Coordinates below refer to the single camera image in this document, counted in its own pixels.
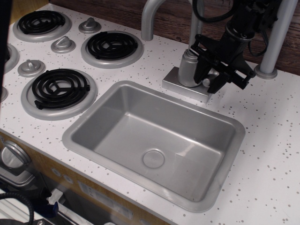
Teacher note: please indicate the silver knob back right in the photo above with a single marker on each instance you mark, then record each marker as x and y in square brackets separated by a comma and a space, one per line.
[89, 26]

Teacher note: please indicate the silver knob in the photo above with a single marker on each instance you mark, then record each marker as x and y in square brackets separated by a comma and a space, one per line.
[31, 68]
[89, 26]
[63, 45]

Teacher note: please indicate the stove burner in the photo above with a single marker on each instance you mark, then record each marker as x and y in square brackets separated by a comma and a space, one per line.
[41, 26]
[59, 94]
[11, 59]
[111, 49]

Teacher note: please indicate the grey vertical support pole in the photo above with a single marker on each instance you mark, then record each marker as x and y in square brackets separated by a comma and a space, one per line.
[266, 69]

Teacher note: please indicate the silver knob left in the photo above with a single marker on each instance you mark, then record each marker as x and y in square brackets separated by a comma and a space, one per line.
[31, 68]

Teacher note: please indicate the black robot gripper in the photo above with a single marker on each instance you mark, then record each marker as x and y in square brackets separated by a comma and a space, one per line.
[226, 57]

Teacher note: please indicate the silver knob far left edge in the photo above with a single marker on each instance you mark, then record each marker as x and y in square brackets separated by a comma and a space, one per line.
[4, 94]

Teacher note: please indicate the silver knob middle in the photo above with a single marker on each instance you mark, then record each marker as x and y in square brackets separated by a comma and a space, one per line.
[63, 45]

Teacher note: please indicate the silver gooseneck toy faucet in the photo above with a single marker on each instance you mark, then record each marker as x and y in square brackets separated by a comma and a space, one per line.
[179, 79]

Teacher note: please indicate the dark blurred foreground object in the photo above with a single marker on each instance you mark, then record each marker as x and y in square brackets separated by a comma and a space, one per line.
[5, 15]

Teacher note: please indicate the far left stove burner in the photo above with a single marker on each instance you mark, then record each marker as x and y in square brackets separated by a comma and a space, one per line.
[11, 59]

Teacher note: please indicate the silver faucet lever handle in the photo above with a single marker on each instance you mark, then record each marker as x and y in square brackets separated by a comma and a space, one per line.
[209, 78]

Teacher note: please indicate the back right stove burner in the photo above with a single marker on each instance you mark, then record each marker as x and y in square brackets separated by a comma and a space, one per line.
[111, 49]

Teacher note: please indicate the front right stove burner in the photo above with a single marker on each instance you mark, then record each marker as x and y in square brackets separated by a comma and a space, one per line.
[59, 94]

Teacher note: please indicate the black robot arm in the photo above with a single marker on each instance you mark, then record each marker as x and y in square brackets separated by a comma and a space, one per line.
[245, 19]

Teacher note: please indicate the grey plastic sink basin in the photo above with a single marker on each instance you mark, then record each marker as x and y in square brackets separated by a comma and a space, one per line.
[179, 151]

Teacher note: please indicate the back left stove burner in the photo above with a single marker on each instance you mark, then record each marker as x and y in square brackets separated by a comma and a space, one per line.
[41, 26]

